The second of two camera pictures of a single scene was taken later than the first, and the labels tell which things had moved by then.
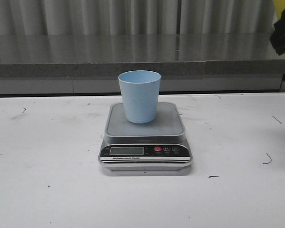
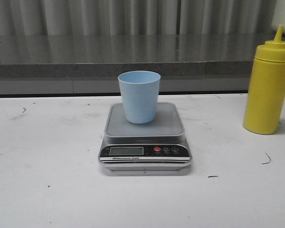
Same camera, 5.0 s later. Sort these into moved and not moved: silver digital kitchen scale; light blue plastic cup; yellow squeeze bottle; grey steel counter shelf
Moved: yellow squeeze bottle
Not moved: grey steel counter shelf; silver digital kitchen scale; light blue plastic cup
